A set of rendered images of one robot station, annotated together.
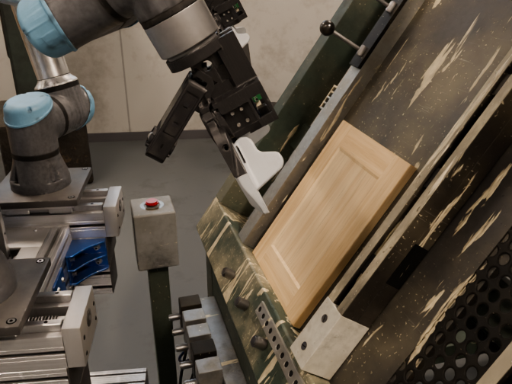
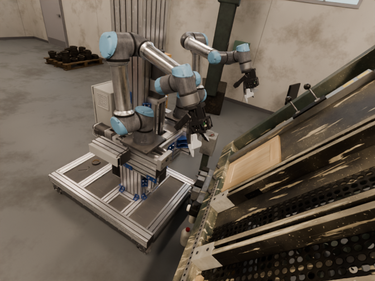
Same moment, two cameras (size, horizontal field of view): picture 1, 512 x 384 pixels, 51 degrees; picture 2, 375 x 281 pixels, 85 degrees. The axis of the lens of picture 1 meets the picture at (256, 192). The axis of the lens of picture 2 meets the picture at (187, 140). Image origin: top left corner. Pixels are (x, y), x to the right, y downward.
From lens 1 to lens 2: 0.40 m
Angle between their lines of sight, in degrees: 28
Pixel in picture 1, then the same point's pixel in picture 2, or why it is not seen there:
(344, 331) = (226, 201)
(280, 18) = (323, 76)
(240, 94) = (197, 122)
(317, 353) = (215, 203)
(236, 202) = (238, 145)
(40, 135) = not seen: hidden behind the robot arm
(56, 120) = not seen: hidden behind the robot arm
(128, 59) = not seen: hidden behind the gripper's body
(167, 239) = (210, 147)
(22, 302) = (151, 147)
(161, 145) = (177, 126)
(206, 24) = (193, 101)
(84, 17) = (166, 88)
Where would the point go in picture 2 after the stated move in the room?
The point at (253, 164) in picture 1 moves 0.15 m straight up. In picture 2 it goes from (193, 142) to (200, 108)
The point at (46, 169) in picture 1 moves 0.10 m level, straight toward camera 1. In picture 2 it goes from (182, 112) to (179, 117)
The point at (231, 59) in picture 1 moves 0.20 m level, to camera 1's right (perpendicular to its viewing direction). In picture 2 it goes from (198, 111) to (245, 131)
